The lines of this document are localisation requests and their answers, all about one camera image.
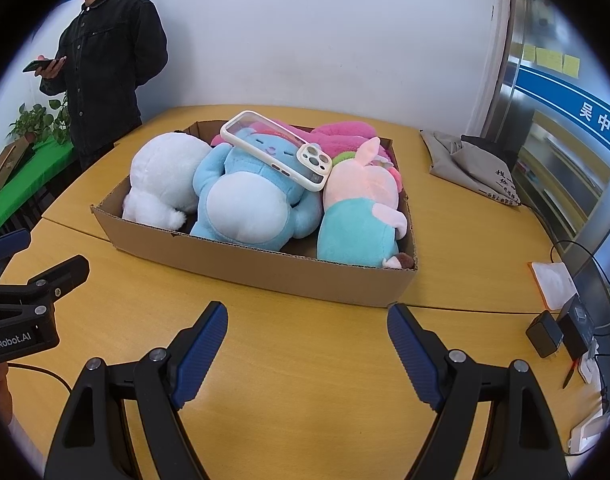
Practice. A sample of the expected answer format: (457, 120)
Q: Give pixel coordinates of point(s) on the brown cardboard box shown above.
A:
(265, 275)

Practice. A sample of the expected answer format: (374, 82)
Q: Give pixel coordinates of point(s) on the green cloth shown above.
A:
(20, 195)

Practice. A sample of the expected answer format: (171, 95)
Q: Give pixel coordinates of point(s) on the white plush toy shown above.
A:
(160, 175)

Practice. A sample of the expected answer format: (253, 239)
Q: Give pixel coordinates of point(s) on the dark pen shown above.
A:
(568, 374)

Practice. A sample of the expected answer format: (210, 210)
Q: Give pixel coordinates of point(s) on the green potted plant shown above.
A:
(35, 122)

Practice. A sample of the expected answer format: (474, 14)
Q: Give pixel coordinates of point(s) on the small cardboard box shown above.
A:
(7, 162)

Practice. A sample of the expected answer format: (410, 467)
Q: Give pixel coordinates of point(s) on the black device box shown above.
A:
(577, 325)

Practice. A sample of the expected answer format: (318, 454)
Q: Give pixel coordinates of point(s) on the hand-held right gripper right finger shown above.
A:
(415, 355)

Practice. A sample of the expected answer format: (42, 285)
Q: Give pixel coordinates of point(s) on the metal framed glass partition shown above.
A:
(515, 135)

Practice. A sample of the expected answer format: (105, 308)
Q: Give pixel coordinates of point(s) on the white phone case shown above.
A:
(310, 157)

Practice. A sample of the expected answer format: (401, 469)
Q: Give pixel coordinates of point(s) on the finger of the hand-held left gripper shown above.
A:
(60, 277)
(10, 242)

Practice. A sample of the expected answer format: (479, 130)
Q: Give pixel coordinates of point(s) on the grey tote bag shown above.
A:
(460, 160)

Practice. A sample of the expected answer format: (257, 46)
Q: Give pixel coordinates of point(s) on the pink plush toy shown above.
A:
(335, 137)

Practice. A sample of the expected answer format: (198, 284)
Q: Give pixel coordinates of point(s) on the yellow sticky note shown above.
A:
(528, 52)
(549, 57)
(571, 65)

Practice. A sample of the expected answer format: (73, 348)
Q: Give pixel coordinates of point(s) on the blue plush toy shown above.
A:
(245, 210)

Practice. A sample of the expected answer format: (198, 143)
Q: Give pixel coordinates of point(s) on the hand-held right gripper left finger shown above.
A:
(200, 355)

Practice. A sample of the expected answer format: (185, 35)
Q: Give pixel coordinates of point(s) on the black smartphone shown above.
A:
(35, 65)

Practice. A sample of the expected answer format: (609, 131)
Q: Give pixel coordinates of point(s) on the pink and teal pig plush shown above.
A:
(355, 230)

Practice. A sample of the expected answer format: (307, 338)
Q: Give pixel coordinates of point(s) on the blue sign band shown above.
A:
(565, 97)

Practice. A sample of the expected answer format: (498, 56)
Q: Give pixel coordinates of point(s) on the black charger cube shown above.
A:
(544, 334)

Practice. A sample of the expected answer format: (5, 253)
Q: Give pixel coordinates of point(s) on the white power strip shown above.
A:
(588, 364)

